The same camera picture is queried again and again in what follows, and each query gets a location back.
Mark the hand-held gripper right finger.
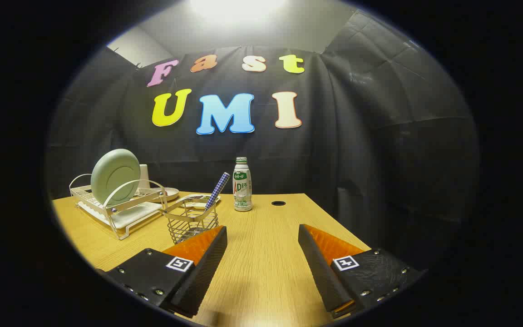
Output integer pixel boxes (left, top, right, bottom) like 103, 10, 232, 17
298, 223, 427, 319

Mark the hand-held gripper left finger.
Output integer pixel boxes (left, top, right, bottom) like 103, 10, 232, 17
96, 225, 228, 318

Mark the metal wire basket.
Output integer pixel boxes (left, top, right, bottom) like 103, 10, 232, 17
161, 195, 220, 245

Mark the blue checkered handle spoon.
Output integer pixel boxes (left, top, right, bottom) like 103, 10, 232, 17
204, 172, 231, 210

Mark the white wire dish rack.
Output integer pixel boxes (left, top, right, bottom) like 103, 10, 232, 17
69, 174, 168, 240

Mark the pale green plate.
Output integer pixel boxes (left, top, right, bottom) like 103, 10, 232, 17
90, 149, 141, 206

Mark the white green label bottle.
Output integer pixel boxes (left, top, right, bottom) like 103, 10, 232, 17
232, 157, 253, 212

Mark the black backdrop cloth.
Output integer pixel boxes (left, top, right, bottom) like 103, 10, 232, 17
46, 11, 480, 273

